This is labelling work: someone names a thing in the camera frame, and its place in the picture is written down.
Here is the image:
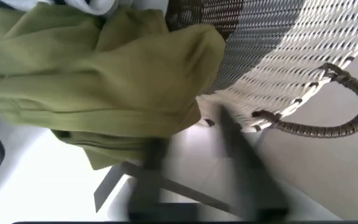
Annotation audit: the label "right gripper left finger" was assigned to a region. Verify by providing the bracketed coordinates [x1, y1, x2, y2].
[128, 136, 199, 222]

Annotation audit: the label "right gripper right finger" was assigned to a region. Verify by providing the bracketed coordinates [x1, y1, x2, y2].
[218, 105, 290, 222]

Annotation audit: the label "green printed garment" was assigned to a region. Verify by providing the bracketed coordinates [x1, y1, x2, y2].
[0, 2, 227, 171]

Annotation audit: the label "white laundry basket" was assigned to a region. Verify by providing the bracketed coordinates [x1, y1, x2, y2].
[165, 0, 358, 140]

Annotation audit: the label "pale grey shorts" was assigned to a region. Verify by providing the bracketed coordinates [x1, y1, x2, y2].
[0, 0, 170, 17]

